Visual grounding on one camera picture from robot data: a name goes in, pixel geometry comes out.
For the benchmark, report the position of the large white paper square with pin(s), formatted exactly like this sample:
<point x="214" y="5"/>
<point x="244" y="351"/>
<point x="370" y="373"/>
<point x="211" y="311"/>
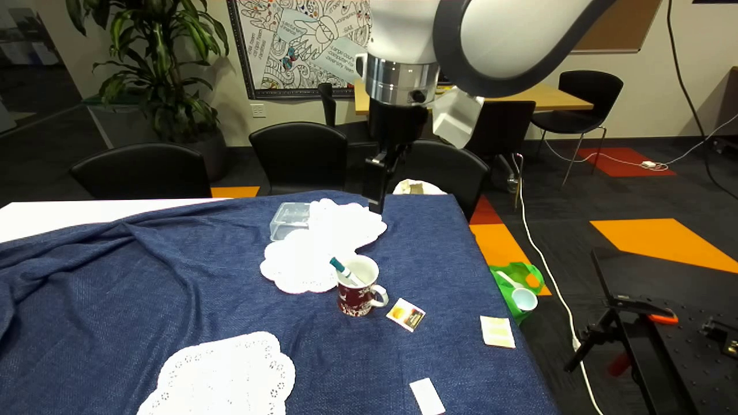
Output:
<point x="497" y="331"/>

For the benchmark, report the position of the green plastic toy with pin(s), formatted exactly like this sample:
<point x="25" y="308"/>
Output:
<point x="507" y="281"/>

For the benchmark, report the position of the orange black bar clamp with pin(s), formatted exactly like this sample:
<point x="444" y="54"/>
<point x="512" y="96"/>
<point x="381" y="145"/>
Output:
<point x="660" y="316"/>

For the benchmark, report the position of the green potted plant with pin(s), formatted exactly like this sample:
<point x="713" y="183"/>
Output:
<point x="145" y="60"/>

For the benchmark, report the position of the wooden meeting table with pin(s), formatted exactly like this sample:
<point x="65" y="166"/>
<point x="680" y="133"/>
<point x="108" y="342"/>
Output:
<point x="545" y="97"/>

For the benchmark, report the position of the white paper lace doily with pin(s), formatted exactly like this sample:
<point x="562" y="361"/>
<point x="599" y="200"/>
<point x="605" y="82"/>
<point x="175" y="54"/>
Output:
<point x="222" y="377"/>
<point x="300" y="269"/>
<point x="347" y="223"/>

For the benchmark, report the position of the dark red patterned mug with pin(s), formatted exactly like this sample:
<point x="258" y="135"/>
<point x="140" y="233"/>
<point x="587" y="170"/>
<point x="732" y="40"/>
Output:
<point x="354" y="301"/>

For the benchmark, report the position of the whiteboard with drawings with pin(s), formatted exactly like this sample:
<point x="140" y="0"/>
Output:
<point x="291" y="47"/>

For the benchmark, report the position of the small yellow white card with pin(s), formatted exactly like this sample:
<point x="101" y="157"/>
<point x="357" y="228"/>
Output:
<point x="407" y="315"/>

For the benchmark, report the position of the black office chair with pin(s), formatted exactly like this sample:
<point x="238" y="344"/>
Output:
<point x="140" y="171"/>
<point x="300" y="157"/>
<point x="446" y="170"/>
<point x="499" y="127"/>

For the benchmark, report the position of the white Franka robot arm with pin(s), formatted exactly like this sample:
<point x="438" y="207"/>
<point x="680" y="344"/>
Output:
<point x="499" y="37"/>

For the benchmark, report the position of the green and white marker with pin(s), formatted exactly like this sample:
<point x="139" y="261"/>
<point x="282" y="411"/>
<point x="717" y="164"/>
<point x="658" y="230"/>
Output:
<point x="336" y="266"/>

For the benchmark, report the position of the brown cork board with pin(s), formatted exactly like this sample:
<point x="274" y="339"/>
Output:
<point x="622" y="26"/>

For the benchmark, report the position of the clear plastic box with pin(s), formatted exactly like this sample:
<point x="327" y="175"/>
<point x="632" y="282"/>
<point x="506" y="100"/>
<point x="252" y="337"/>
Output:
<point x="291" y="223"/>

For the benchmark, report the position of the white plastic scoop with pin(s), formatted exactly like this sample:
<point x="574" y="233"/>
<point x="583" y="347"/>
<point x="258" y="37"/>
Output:
<point x="524" y="298"/>

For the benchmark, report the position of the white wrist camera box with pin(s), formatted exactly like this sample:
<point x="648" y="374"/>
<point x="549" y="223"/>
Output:
<point x="456" y="119"/>

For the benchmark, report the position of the black chair metal legs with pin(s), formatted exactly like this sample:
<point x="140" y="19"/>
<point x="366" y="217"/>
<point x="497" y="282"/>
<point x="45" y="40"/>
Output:
<point x="580" y="96"/>

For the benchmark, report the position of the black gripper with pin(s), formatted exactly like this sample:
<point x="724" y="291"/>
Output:
<point x="394" y="127"/>

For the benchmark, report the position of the blue denim table cloth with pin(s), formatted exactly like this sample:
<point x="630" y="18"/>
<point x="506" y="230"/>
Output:
<point x="152" y="308"/>

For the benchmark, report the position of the small white paper slip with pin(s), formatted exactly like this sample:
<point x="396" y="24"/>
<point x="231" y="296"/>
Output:
<point x="426" y="398"/>

